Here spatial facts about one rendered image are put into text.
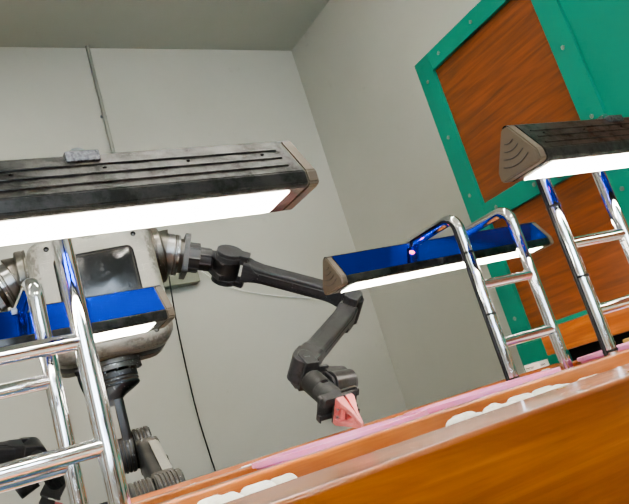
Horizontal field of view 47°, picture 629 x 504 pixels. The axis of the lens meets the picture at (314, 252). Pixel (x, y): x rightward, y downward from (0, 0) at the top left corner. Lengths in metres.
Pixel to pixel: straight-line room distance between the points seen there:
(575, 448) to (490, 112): 1.78
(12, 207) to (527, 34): 1.66
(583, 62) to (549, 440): 1.57
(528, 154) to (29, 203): 0.65
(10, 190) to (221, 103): 3.55
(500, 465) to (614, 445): 0.10
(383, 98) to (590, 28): 2.03
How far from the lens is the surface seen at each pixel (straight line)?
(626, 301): 1.35
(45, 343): 0.85
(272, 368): 3.73
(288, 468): 0.84
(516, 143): 1.05
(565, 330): 2.01
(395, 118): 3.80
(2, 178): 0.72
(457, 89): 2.30
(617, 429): 0.52
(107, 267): 1.98
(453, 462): 0.43
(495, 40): 2.20
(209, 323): 3.65
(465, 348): 3.60
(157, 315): 1.28
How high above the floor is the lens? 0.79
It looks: 13 degrees up
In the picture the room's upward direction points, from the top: 17 degrees counter-clockwise
